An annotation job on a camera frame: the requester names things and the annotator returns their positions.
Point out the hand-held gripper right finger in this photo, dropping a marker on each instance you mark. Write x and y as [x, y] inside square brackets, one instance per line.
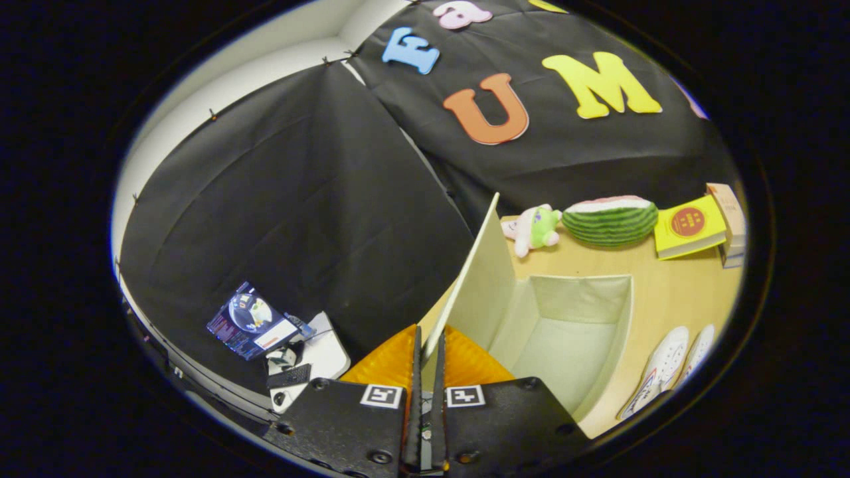
[438, 431]

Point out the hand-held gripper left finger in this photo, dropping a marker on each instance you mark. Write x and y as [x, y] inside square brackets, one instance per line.
[413, 431]

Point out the cream storage box lid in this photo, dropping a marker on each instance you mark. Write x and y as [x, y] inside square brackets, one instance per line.
[481, 292]

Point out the cream fabric storage box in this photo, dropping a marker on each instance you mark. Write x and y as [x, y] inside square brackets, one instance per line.
[564, 345]

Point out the white canvas shoe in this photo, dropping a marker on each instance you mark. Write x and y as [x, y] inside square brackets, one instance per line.
[700, 348]
[661, 358]

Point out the white plastic object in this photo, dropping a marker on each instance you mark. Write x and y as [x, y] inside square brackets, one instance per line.
[329, 352]

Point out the black remote control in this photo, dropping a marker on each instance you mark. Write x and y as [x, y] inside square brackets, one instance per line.
[289, 376]

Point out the dark blue printed packet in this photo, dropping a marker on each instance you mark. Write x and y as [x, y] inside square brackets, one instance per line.
[252, 322]

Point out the pink and green plush toy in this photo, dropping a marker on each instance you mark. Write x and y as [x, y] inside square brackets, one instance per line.
[534, 229]

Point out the watermelon plush toy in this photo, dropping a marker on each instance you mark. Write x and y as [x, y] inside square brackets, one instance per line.
[611, 222]

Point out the yellow book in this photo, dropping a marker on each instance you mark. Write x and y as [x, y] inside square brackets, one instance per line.
[687, 226]

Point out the grey cover book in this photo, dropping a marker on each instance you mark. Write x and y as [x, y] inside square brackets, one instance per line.
[734, 259]

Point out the beige cover book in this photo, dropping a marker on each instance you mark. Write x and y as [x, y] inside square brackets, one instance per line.
[729, 209]

